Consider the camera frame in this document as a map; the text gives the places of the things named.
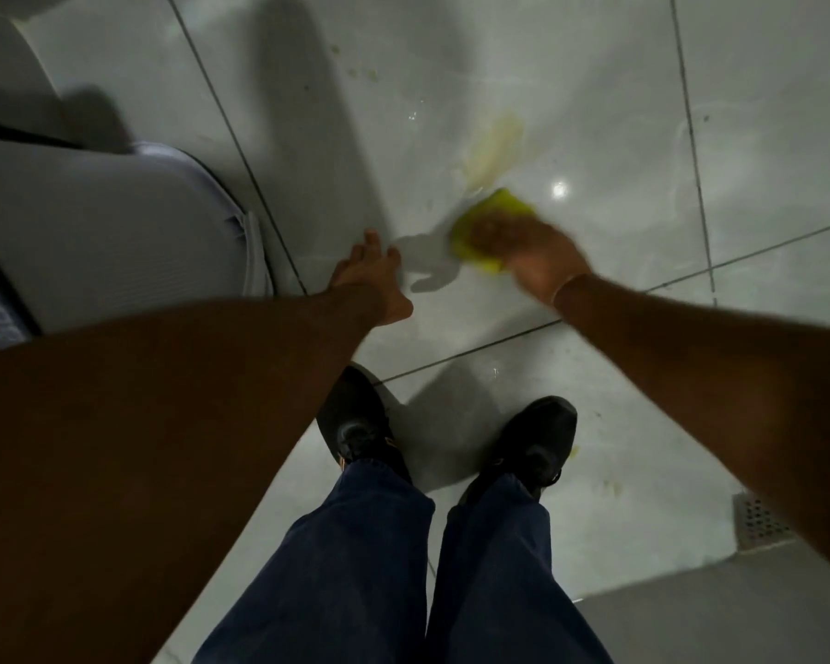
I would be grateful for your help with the person's left hand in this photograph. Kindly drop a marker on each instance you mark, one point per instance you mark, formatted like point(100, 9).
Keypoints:
point(368, 283)

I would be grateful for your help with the person's right hand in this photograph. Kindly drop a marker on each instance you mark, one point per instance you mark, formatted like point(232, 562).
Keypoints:
point(536, 252)

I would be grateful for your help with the person's right fingers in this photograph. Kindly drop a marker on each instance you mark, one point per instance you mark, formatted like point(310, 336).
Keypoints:
point(494, 231)

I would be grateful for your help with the person's left fingers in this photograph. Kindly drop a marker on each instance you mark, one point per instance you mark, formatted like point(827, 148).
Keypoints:
point(380, 250)

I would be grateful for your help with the yellow sponge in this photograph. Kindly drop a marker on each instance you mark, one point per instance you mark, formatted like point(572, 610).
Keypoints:
point(476, 236)

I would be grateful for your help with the person's left forearm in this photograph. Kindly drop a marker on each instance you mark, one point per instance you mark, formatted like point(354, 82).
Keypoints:
point(152, 463)

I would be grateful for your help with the person's right forearm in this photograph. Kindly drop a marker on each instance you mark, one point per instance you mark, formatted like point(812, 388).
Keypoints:
point(733, 401)

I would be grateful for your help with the black left shoe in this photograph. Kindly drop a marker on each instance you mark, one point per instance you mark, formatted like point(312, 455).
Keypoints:
point(359, 428)

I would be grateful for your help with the black shoe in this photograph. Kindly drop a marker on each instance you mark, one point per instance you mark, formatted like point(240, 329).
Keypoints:
point(532, 442)
point(359, 428)

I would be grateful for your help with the black right shoe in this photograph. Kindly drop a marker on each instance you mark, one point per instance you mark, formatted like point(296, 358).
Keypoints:
point(532, 442)

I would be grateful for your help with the white toilet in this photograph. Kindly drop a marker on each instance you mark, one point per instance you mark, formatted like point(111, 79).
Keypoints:
point(97, 221)

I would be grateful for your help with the blue jeans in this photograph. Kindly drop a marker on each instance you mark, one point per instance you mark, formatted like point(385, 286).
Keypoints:
point(401, 573)

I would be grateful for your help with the metal floor drain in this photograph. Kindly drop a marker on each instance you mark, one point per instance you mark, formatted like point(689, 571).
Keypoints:
point(761, 522)

